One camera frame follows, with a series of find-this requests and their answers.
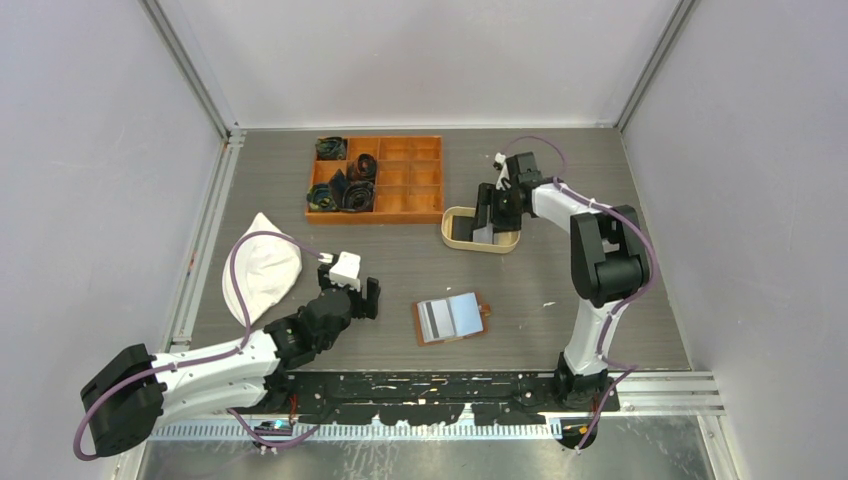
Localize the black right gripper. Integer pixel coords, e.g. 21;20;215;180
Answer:
471;183;525;234

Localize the white diamond VIP card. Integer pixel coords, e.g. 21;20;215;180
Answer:
471;224;496;245

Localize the beige oval tray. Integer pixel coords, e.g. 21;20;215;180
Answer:
441;206;521;255

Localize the brown leather card holder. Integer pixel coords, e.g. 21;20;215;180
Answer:
412;292;492;347

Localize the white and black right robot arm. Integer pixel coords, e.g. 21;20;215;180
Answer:
470;152;653;411

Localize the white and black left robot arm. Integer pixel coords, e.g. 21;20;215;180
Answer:
73;265;381;461

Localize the white cloth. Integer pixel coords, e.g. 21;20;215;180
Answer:
221;212;303;327

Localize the orange wooden compartment box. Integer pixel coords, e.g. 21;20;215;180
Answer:
304;135;445;225

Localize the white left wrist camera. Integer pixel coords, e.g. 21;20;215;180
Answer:
328;251;361;291

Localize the aluminium frame rail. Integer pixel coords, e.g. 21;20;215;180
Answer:
149;370;725;441

